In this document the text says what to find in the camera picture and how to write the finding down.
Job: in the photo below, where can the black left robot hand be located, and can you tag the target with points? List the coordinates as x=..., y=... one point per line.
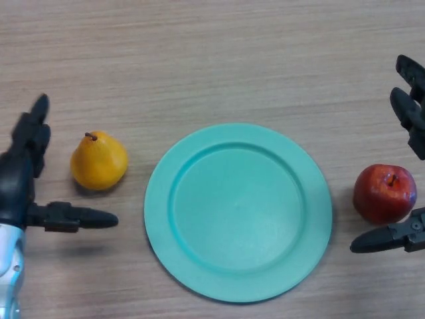
x=20, y=179

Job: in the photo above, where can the yellow pear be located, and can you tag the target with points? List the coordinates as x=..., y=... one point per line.
x=99, y=163

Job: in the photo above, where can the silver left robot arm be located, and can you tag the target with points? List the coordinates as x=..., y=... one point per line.
x=10, y=266

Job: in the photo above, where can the red apple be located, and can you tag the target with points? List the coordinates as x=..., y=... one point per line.
x=385, y=196

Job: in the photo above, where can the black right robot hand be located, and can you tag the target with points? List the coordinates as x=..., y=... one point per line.
x=411, y=113

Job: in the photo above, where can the green plate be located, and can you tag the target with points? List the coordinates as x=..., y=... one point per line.
x=238, y=212

